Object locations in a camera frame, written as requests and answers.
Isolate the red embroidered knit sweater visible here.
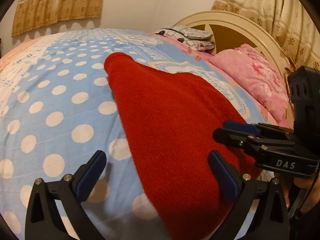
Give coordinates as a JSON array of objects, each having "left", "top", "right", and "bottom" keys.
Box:
[{"left": 104, "top": 53, "right": 261, "bottom": 239}]

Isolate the right hand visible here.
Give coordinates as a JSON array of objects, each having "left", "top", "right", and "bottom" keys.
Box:
[{"left": 282, "top": 175, "right": 319, "bottom": 214}]

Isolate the pink floral folded quilt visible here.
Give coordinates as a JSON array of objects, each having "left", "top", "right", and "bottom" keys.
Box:
[{"left": 209, "top": 44, "right": 289, "bottom": 128}]

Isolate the cream wooden headboard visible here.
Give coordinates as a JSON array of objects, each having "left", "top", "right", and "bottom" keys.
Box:
[{"left": 174, "top": 10, "right": 295, "bottom": 98}]

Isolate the grey patterned pillow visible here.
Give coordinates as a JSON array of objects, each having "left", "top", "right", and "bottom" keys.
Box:
[{"left": 155, "top": 25, "right": 215, "bottom": 52}]

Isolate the polka dot patchwork bed sheet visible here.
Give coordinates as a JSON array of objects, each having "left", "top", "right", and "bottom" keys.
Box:
[{"left": 1, "top": 29, "right": 276, "bottom": 239}]

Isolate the beige side curtain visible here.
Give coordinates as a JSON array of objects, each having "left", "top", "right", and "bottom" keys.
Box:
[{"left": 212, "top": 0, "right": 319, "bottom": 71}]

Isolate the beige window curtain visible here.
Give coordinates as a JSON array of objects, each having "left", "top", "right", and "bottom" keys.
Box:
[{"left": 11, "top": 0, "right": 103, "bottom": 37}]

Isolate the black cable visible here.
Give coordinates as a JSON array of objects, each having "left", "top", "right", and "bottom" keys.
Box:
[{"left": 287, "top": 164, "right": 320, "bottom": 221}]

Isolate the black camera module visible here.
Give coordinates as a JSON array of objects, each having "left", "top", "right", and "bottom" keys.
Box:
[{"left": 287, "top": 67, "right": 319, "bottom": 154}]

